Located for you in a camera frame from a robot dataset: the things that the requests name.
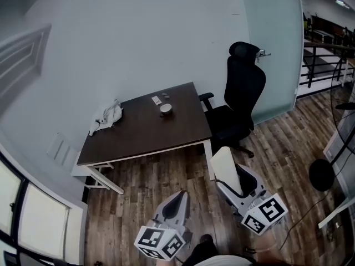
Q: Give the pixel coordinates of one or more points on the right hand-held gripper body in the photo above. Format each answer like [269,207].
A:
[264,212]

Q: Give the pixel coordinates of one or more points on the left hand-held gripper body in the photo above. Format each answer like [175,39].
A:
[162,240]

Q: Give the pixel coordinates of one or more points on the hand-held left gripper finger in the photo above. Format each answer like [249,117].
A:
[185,208]
[169,205]

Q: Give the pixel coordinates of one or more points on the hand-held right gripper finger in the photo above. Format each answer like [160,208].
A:
[225,190]
[249,179]

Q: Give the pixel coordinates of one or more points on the white cylindrical roll item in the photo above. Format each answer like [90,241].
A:
[227,168]

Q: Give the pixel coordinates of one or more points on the person's right forearm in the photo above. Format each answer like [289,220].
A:
[266,248]

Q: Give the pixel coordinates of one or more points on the person's dark trouser leg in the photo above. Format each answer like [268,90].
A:
[202,249]

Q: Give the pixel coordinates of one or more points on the person's white shirt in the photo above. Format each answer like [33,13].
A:
[224,260]

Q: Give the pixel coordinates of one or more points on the black standing fan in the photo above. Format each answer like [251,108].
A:
[321,174]

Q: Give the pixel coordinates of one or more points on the dark brown wooden table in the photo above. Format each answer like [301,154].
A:
[155,132]

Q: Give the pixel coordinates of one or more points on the black office chair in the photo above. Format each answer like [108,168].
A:
[242,93]

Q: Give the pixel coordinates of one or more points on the small white bowl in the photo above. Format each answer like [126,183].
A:
[166,109]

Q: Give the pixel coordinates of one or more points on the small white card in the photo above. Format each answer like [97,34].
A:
[156,100]

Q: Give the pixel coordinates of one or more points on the crumpled white cloth bag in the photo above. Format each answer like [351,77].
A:
[108,117]

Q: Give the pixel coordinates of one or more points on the window with white blind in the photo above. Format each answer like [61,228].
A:
[41,220]

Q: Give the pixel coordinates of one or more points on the black stair railing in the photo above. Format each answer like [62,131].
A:
[319,73]

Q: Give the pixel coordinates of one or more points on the frosted glass door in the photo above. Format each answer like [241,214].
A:
[274,51]

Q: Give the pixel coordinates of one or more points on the white wall panel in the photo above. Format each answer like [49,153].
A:
[62,151]

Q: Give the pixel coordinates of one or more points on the grey framed wall panel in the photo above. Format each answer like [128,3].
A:
[19,57]

